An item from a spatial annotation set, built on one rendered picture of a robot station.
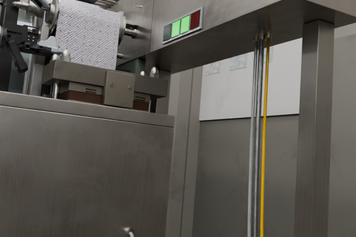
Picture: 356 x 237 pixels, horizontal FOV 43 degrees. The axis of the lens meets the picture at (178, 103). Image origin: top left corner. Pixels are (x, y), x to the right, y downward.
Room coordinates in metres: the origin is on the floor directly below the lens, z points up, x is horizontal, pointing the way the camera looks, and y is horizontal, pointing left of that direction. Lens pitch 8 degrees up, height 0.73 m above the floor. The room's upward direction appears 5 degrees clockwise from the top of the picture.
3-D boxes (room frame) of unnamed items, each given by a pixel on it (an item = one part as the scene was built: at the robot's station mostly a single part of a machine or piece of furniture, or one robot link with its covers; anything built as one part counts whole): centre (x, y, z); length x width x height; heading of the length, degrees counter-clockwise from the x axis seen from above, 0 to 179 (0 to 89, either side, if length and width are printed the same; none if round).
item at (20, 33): (1.51, 0.56, 1.12); 0.12 x 0.08 x 0.09; 119
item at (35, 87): (1.63, 0.53, 1.05); 0.06 x 0.05 x 0.31; 119
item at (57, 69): (1.54, 0.25, 1.00); 0.40 x 0.16 x 0.06; 119
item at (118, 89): (1.47, 0.19, 0.96); 0.10 x 0.03 x 0.11; 119
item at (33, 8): (1.83, 0.62, 1.33); 0.06 x 0.06 x 0.06; 29
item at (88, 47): (1.63, 0.35, 1.11); 0.23 x 0.01 x 0.18; 119
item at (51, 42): (1.54, 0.45, 1.12); 0.09 x 0.03 x 0.06; 110
